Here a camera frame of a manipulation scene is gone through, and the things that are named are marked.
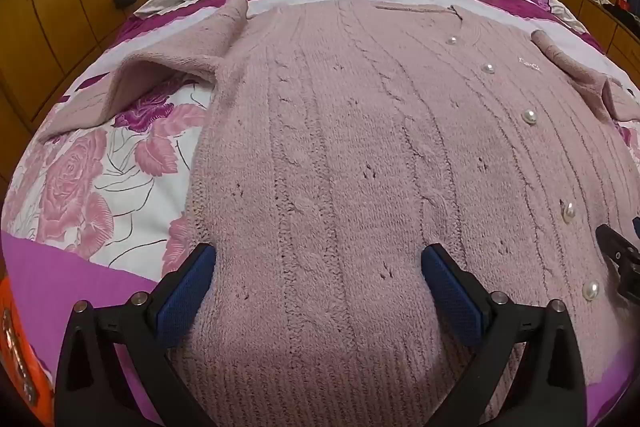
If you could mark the wooden wardrobe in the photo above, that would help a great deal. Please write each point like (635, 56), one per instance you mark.
(55, 17)

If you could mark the dark clothes pile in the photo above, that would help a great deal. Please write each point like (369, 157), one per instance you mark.
(620, 7)

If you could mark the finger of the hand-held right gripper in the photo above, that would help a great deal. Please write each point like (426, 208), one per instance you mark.
(625, 257)

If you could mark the low wooden cabinet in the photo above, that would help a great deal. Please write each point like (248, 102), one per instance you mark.
(595, 19)

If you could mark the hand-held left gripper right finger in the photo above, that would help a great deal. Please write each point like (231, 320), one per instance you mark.
(452, 297)

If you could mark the pink floral striped bedspread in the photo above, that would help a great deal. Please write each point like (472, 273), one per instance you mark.
(90, 197)

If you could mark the pink knitted cardigan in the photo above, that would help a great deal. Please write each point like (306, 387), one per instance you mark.
(350, 157)

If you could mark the orange bag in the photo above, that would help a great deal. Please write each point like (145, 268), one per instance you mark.
(20, 347)

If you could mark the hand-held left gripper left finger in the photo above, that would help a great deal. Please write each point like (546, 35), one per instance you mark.
(190, 287)

